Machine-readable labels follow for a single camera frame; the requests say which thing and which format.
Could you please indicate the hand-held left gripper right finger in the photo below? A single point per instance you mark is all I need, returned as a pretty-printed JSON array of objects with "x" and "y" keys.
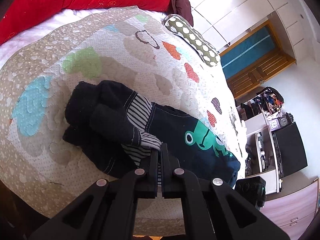
[{"x": 166, "y": 180}]

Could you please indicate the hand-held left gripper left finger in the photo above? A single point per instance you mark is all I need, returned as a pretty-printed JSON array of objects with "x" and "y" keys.
[{"x": 153, "y": 180}]

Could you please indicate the dark navy striped garment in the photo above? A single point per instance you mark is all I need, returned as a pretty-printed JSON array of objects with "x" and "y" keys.
[{"x": 112, "y": 120}]

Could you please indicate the wooden drawer cabinet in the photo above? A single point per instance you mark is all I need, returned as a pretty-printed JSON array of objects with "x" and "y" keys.
[{"x": 295, "y": 210}]

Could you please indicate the white shelf unit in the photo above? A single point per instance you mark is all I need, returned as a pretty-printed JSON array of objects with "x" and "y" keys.
[{"x": 257, "y": 135}]

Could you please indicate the black monitor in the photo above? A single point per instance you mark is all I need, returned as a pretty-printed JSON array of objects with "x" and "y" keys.
[{"x": 290, "y": 150}]

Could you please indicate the small purple clock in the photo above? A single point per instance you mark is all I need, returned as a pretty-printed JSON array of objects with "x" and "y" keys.
[{"x": 273, "y": 125}]

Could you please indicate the dark round clock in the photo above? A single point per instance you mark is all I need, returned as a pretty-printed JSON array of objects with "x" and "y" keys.
[{"x": 284, "y": 121}]

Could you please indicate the pile of clutter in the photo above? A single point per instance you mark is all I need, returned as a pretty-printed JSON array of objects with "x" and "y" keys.
[{"x": 271, "y": 100}]

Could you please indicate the wooden door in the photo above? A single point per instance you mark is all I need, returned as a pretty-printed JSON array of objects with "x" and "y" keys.
[{"x": 265, "y": 70}]

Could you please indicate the patchwork heart quilt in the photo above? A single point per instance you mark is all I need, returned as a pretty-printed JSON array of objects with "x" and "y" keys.
[{"x": 105, "y": 62}]

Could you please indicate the teal striped curtain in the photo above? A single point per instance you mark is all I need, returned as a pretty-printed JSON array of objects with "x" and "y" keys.
[{"x": 246, "y": 50}]

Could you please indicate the green white-dotted bolster pillow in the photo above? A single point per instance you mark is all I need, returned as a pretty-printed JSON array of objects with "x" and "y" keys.
[{"x": 192, "y": 37}]

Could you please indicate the white wardrobe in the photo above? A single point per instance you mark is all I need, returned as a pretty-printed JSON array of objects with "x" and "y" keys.
[{"x": 237, "y": 7}]

